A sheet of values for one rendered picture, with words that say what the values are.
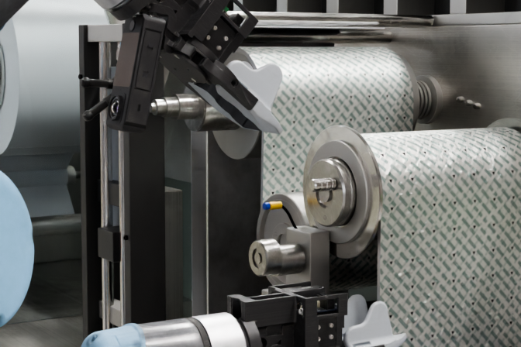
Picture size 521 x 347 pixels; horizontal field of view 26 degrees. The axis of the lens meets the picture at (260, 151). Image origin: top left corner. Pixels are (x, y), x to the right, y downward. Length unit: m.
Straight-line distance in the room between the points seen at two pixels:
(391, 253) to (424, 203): 0.07
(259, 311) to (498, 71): 0.56
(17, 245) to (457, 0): 0.94
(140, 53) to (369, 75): 0.49
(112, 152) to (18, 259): 0.72
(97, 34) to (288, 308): 0.53
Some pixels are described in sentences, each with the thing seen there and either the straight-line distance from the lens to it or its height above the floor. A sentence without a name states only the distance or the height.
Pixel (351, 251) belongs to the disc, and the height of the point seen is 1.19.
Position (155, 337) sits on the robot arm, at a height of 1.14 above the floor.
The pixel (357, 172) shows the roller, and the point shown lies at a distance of 1.21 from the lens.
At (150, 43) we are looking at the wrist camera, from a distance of 1.09.
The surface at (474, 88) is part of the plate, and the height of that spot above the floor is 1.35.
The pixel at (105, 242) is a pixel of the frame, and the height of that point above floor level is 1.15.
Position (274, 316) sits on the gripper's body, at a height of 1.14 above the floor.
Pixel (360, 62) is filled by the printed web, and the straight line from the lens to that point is 1.50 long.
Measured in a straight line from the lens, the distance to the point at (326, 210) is 1.24.
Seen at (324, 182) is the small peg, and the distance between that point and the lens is 1.21.
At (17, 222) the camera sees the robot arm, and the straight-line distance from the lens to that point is 0.81.
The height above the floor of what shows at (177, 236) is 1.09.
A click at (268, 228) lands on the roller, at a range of 1.39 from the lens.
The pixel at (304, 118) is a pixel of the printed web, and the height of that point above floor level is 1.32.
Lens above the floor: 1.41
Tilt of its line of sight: 5 degrees down
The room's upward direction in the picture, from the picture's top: straight up
